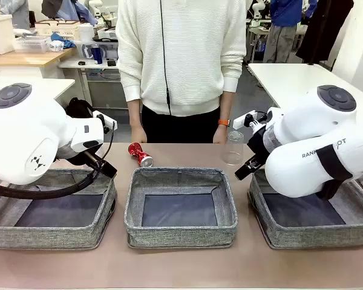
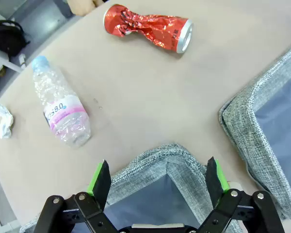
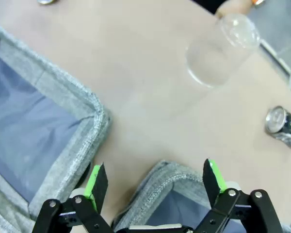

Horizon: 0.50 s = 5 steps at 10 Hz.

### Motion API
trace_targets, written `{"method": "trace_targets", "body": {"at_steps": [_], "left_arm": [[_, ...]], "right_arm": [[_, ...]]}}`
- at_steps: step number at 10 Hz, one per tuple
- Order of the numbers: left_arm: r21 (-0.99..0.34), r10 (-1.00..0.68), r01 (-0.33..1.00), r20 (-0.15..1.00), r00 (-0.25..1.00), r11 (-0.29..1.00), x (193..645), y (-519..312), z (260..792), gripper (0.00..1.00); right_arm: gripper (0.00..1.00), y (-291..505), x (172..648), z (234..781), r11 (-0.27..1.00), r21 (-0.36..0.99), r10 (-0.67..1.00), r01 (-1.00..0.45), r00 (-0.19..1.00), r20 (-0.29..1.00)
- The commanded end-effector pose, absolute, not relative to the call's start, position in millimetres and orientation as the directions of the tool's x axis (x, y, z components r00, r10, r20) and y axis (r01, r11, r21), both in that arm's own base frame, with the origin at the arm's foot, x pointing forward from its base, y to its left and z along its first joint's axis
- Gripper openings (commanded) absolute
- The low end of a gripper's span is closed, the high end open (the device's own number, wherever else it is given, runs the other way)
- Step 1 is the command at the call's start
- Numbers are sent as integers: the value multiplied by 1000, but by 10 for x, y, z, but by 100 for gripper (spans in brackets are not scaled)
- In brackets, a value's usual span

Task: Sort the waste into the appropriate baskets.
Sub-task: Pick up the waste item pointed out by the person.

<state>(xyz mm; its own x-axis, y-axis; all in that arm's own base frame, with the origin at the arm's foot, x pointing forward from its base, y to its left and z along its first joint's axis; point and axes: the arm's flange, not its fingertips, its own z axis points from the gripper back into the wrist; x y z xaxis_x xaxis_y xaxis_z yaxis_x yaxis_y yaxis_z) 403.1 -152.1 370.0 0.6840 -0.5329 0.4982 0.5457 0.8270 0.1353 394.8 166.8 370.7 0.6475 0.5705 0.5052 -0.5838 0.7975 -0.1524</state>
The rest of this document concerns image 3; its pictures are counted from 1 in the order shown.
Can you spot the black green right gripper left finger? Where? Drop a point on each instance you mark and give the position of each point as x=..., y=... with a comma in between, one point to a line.
x=98, y=184

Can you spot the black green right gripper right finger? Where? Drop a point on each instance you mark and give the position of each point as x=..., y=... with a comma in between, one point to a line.
x=212, y=182

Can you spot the crushed black drink can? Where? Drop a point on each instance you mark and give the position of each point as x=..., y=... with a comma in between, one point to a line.
x=279, y=121

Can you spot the clear plastic cup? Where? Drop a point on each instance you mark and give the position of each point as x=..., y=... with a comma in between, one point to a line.
x=208, y=60

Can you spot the person's left hand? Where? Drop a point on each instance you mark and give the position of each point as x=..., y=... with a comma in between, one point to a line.
x=235, y=7

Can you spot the grey fabric basket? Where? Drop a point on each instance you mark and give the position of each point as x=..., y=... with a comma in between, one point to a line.
x=165, y=179
x=63, y=80

